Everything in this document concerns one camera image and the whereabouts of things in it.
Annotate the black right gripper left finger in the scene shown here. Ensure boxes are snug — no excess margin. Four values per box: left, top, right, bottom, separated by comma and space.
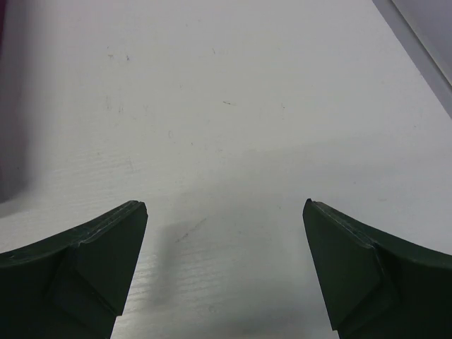
1, 201, 148, 338

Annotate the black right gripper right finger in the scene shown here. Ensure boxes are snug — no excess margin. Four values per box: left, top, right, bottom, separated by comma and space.
302, 199, 451, 338

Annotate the purple cloth wrap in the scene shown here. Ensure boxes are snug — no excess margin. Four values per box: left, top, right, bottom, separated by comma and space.
1, 1, 23, 203

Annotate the aluminium frame rail right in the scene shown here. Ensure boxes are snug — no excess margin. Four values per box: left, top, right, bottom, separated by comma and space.
374, 1, 451, 114

